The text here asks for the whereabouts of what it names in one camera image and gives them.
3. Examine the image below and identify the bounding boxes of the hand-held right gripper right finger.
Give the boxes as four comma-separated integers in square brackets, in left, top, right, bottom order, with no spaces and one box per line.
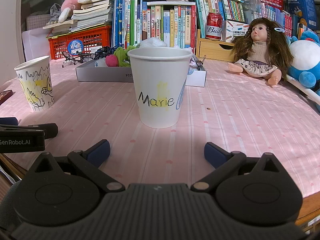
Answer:
[191,142,287,192]

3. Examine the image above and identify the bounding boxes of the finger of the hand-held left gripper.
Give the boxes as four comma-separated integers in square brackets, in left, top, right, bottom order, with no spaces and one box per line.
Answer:
[0,123,58,139]
[0,117,18,126]

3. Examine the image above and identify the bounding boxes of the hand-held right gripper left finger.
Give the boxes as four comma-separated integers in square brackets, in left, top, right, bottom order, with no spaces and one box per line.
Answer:
[30,139,125,193]

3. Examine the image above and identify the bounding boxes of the white cardboard box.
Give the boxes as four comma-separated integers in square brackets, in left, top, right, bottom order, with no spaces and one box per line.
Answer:
[76,55,207,87]

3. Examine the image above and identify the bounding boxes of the white fluffy plush toy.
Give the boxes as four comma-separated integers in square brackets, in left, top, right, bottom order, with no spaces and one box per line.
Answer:
[139,37,167,48]

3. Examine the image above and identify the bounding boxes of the pink striped tablecloth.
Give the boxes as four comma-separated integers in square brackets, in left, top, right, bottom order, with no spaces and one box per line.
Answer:
[0,59,320,198]

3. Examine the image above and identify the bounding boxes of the paper cup with yellow doodles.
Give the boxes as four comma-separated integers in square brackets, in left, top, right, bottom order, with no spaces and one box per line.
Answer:
[14,55,55,112]

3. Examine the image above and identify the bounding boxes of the white paper sheet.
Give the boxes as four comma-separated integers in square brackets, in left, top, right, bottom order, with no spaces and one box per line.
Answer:
[22,29,52,60]

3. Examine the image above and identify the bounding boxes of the round blue sticker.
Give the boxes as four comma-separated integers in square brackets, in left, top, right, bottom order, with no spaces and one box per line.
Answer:
[67,39,84,55]

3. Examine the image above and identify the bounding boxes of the paper cup with handwritten name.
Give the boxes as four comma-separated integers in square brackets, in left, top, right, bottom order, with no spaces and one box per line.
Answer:
[127,47,193,129]

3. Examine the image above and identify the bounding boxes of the black binder clip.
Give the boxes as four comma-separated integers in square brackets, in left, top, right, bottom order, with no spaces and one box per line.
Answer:
[194,55,207,72]

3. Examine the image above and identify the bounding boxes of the dark blue knitted item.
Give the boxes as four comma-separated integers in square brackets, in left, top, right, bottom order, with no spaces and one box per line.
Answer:
[94,46,116,61]

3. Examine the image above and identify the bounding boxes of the green plush frog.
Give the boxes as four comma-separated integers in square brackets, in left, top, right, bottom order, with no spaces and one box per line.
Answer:
[114,45,140,67]

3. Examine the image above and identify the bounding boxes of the red plastic crate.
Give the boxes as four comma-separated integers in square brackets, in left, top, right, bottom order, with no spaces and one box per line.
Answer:
[46,25,113,60]

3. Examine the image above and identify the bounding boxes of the grey grid patterned box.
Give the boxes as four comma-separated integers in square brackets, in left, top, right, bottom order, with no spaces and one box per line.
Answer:
[26,14,52,30]

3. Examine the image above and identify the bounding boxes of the small wooden drawer box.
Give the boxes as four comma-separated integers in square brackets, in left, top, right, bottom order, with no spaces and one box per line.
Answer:
[196,29,237,62]

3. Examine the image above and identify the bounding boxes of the brown haired doll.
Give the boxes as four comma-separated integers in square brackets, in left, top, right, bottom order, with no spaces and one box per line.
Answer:
[228,18,294,87]

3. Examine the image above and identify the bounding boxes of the grey plush toy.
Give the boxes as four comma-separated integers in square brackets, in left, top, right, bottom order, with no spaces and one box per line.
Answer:
[49,4,63,24]

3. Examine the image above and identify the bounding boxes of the white label printer carton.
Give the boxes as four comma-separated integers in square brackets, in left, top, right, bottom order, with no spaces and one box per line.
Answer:
[222,20,250,43]

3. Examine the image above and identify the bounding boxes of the stack of flat lying books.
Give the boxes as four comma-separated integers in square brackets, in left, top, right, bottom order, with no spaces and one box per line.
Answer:
[71,0,115,32]

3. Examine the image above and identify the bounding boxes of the pink and white plush toy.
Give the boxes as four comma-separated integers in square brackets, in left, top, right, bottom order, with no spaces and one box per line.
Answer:
[59,0,92,22]

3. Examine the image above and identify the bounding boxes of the red beer can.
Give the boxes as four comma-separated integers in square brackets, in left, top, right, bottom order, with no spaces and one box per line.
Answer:
[205,12,223,41]

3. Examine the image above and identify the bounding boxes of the blue and white plush toy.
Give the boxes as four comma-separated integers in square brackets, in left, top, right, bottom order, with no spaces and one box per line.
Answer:
[285,31,320,88]

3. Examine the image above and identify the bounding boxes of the row of colourful picture books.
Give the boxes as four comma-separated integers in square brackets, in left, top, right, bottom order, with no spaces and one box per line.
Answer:
[111,0,198,49]

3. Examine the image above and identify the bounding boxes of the row of small paperback books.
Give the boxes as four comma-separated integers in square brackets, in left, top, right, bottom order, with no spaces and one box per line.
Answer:
[197,0,293,30]

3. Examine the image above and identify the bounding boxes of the dark blue printed carton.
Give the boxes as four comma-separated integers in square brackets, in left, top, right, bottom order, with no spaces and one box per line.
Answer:
[285,0,318,30]

